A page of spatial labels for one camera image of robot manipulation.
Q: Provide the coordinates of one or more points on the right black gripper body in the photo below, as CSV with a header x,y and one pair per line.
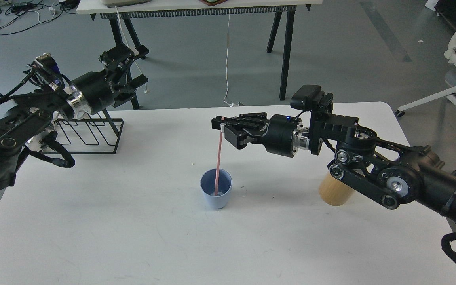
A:
x,y
279,136

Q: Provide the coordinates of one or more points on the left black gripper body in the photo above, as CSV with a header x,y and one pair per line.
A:
x,y
98,89

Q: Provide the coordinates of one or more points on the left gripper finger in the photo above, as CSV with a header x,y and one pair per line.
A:
x,y
118,60
123,93

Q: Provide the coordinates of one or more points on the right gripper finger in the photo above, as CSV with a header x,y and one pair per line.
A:
x,y
238,138
254,120

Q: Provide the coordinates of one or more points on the pink chopstick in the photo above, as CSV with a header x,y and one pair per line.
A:
x,y
217,172

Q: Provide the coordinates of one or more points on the blue cup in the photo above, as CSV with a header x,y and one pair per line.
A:
x,y
225,186

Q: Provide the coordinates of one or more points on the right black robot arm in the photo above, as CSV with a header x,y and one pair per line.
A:
x,y
390,174

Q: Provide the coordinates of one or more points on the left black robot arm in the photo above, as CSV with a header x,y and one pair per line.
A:
x,y
27,111

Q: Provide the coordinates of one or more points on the background white table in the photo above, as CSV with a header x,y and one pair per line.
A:
x,y
133,9

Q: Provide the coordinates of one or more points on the bamboo cylinder holder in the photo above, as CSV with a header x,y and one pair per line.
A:
x,y
333,191

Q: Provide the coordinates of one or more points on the white bowl on rack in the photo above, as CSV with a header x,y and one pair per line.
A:
x,y
36,143

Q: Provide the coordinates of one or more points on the black wire dish rack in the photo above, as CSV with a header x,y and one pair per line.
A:
x,y
93,134

